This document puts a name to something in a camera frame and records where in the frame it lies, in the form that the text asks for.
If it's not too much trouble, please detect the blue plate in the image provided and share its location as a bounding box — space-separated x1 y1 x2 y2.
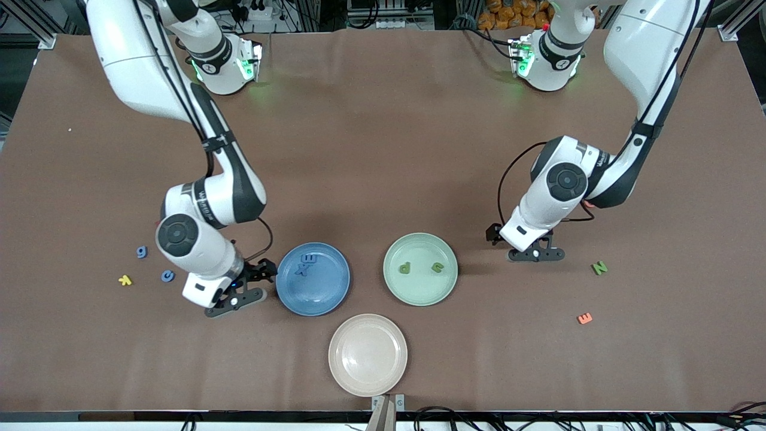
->
275 242 351 317

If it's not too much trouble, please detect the green plate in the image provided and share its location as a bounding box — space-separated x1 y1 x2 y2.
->
383 232 459 307

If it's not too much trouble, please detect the pink beige plate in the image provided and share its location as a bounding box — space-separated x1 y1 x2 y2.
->
328 313 409 397

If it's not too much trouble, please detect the table cover sheet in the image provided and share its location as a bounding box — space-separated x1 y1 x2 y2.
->
0 27 766 414

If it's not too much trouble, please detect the heap of orange objects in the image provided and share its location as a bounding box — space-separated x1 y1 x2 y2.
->
478 0 554 32

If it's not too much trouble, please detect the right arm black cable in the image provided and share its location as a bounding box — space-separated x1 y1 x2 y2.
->
133 0 274 264

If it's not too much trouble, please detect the black table edge rail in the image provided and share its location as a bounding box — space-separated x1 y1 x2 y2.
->
0 410 766 423

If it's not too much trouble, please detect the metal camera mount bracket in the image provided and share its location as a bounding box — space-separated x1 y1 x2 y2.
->
366 393 406 431

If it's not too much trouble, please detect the aluminium frame profile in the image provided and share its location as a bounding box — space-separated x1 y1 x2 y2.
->
720 0 756 41
296 0 327 32
0 0 57 50

